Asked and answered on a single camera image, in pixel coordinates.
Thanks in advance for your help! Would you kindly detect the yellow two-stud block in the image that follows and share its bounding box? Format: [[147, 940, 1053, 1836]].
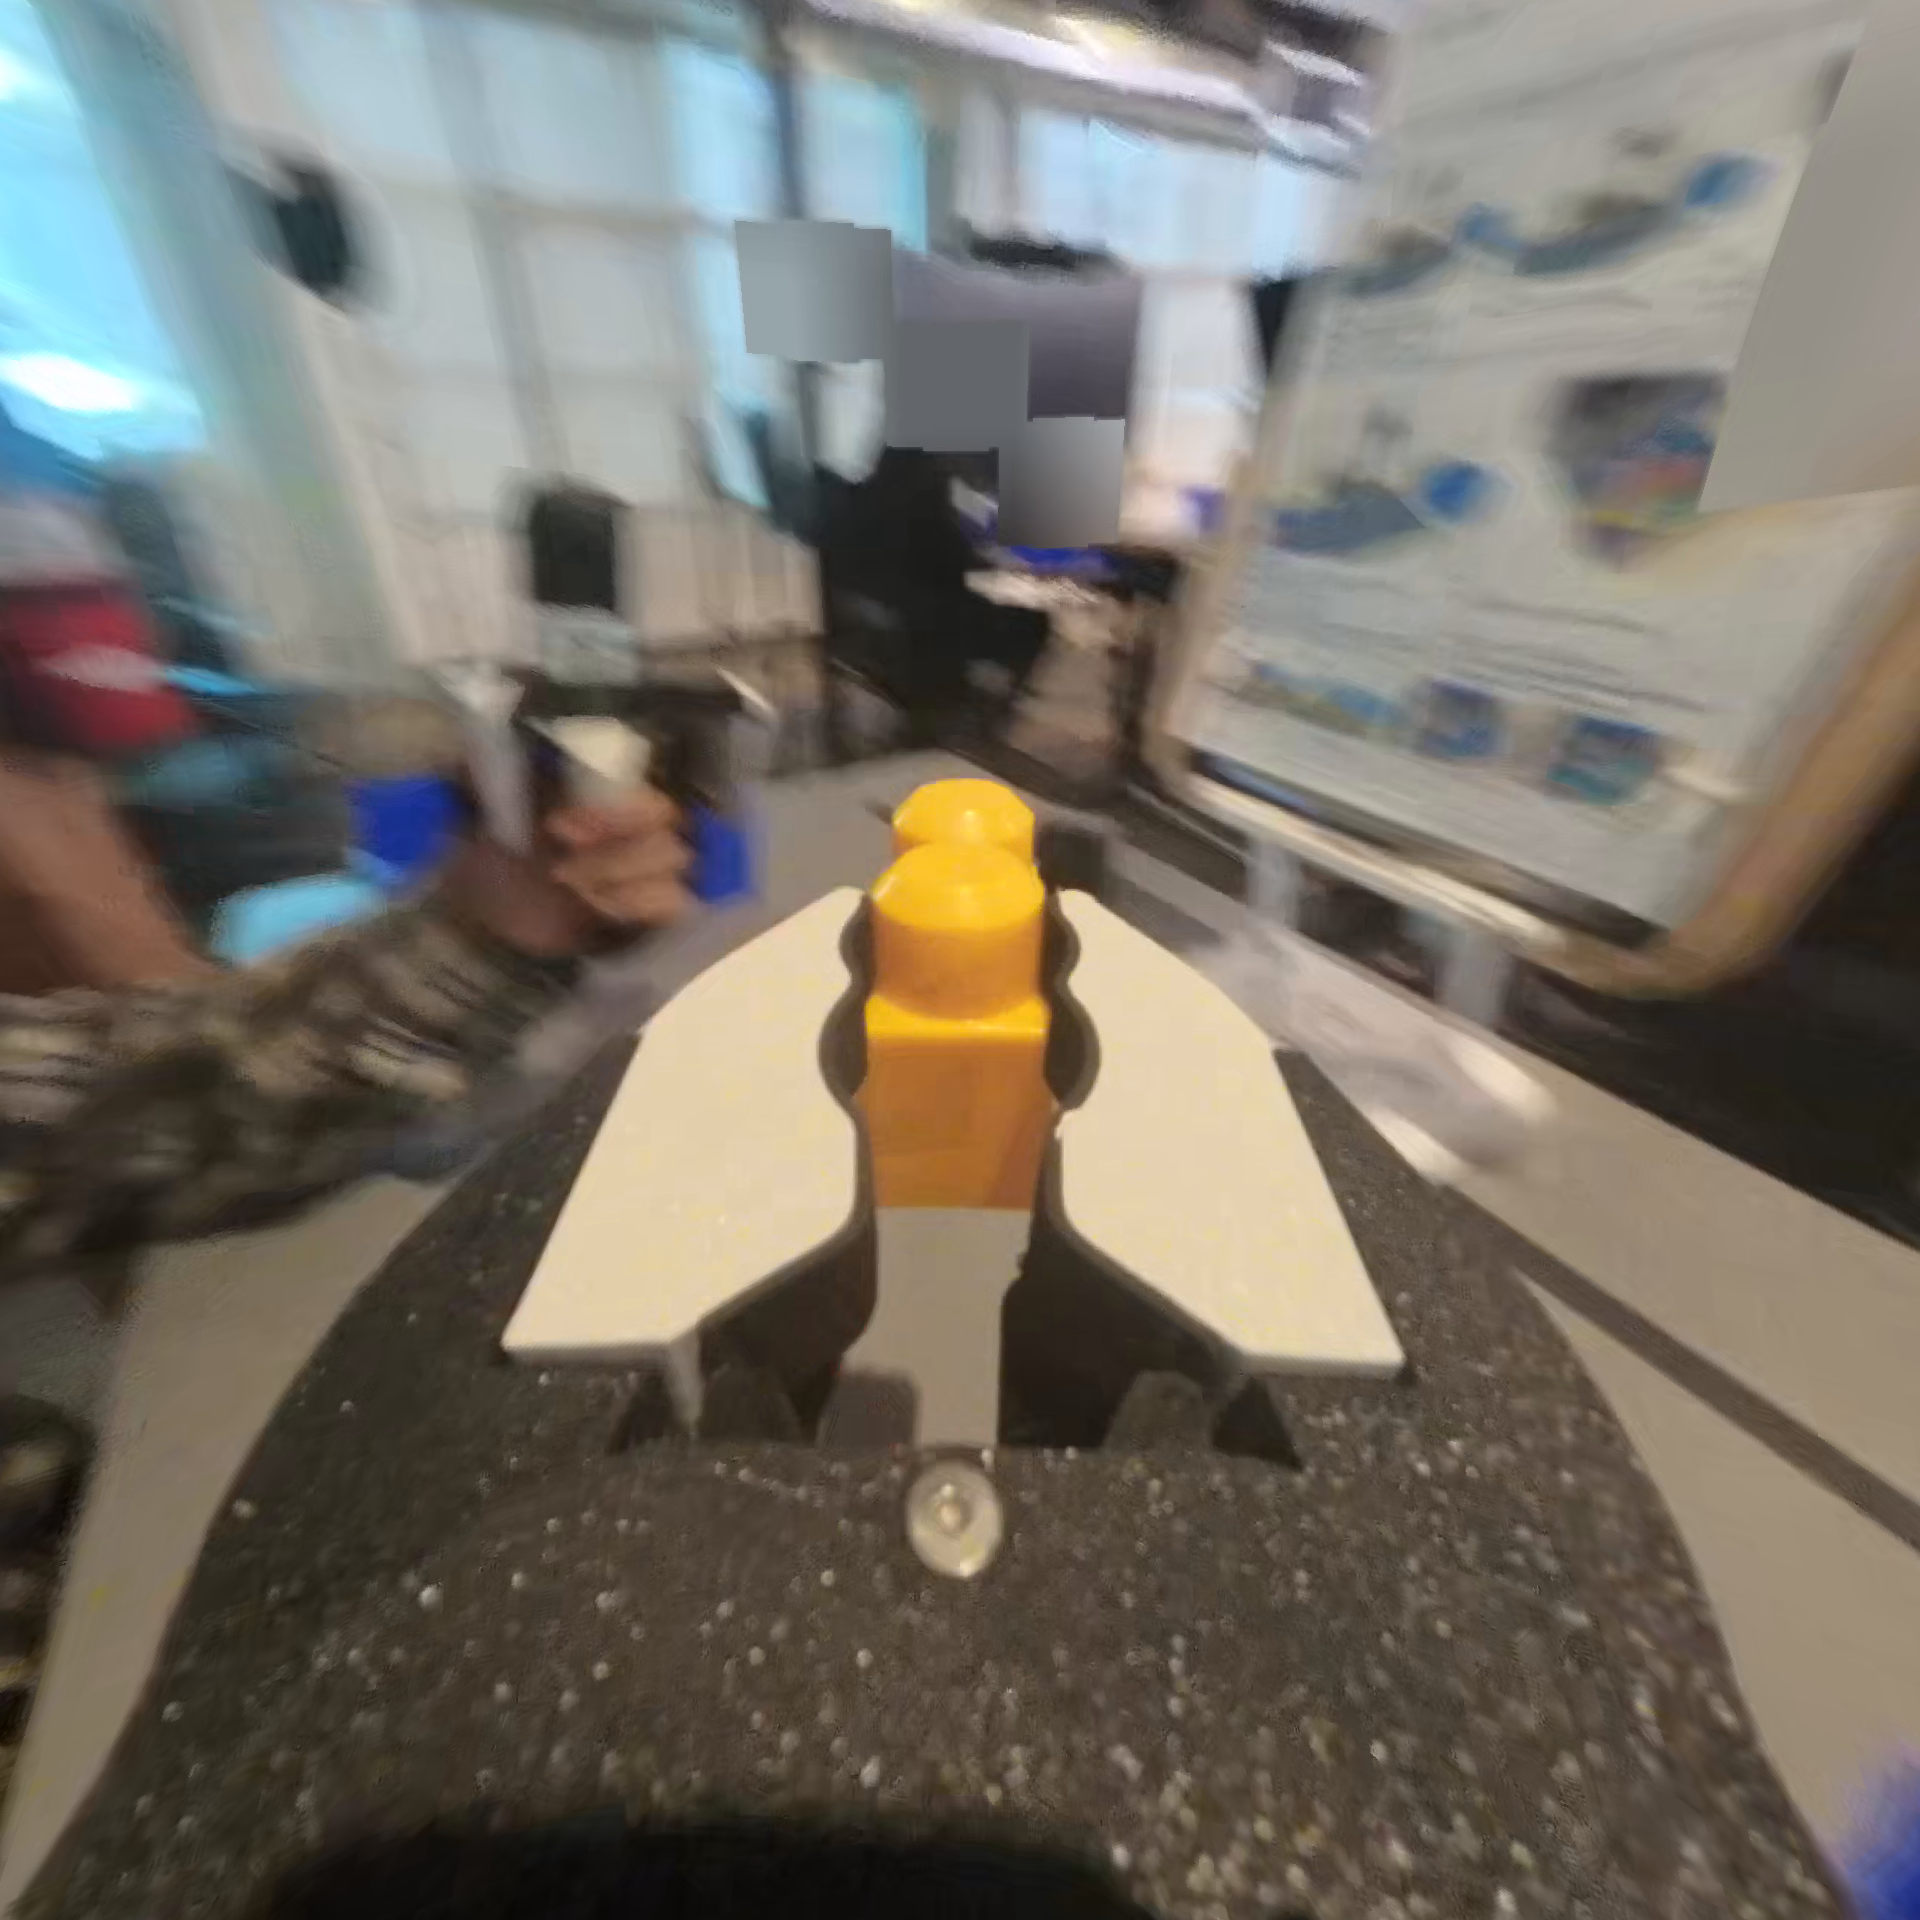
[[865, 780, 1052, 1213]]

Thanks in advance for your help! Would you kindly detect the blue plastic bin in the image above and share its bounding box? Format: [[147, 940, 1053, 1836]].
[[352, 773, 752, 904]]

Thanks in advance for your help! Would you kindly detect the person's left hand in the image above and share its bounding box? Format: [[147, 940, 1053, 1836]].
[[481, 786, 692, 962]]

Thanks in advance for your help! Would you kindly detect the red fire extinguisher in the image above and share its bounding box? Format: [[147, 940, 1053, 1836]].
[[0, 585, 182, 752]]

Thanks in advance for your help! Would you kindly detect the picture instruction board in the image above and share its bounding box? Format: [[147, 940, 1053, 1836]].
[[1171, 0, 1920, 992]]

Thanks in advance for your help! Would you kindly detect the light blue chair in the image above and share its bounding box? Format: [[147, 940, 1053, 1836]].
[[210, 879, 385, 962]]

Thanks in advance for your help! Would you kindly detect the white stand with base plate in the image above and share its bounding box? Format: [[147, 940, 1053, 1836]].
[[1200, 810, 1562, 1186]]

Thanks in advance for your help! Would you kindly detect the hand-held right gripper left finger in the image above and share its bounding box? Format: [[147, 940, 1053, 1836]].
[[504, 888, 875, 1427]]

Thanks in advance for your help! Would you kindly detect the person's left forearm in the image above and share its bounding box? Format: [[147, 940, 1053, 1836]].
[[0, 900, 601, 1279]]

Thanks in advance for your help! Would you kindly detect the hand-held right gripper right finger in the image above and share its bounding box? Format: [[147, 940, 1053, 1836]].
[[1035, 888, 1409, 1383]]

